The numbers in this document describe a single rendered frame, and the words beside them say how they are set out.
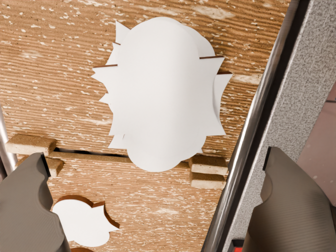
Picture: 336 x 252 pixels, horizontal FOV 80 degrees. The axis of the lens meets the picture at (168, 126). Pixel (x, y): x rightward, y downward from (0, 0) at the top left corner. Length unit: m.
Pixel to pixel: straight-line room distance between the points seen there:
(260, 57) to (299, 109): 0.13
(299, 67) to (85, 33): 0.30
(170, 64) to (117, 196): 0.28
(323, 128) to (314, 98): 1.41
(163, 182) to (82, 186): 0.14
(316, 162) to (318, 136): 0.25
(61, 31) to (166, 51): 0.15
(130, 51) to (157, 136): 0.09
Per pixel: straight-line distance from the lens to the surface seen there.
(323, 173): 2.09
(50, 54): 0.30
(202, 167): 0.32
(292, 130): 0.40
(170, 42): 0.19
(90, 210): 0.42
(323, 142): 1.88
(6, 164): 0.45
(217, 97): 0.22
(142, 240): 0.50
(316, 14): 0.36
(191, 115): 0.21
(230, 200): 0.46
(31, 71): 0.32
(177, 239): 0.50
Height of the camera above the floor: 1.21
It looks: 62 degrees down
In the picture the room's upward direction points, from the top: 175 degrees clockwise
